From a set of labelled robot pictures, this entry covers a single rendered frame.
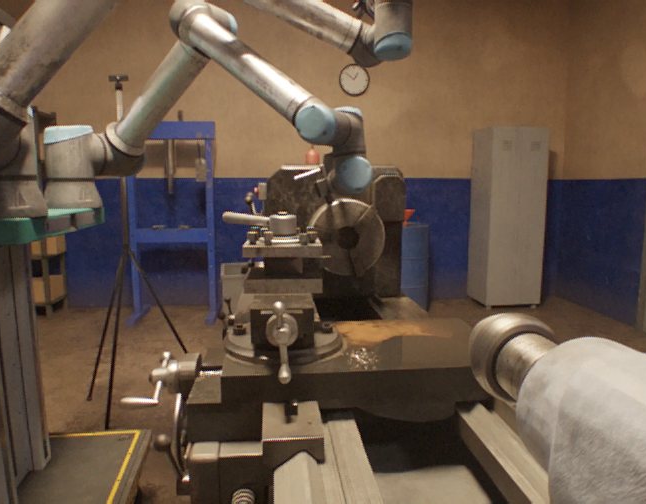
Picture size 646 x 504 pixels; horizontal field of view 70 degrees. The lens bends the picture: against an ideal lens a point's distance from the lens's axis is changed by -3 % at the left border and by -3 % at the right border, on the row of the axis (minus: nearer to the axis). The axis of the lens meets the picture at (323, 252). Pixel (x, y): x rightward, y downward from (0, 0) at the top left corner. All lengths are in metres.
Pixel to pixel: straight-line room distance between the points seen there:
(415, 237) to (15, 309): 3.51
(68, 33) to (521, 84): 5.13
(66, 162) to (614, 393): 1.62
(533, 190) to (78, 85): 4.68
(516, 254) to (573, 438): 4.88
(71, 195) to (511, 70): 4.88
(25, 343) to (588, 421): 1.66
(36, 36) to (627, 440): 1.10
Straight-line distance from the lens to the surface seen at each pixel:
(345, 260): 1.56
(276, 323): 0.84
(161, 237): 4.65
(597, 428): 0.29
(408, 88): 5.32
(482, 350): 0.49
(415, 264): 4.56
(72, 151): 1.72
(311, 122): 1.13
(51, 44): 1.13
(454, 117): 5.43
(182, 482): 1.06
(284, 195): 1.73
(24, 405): 1.86
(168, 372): 1.03
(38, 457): 1.93
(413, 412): 0.95
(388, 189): 1.72
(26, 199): 1.29
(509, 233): 5.10
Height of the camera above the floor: 1.26
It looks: 8 degrees down
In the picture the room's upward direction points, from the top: straight up
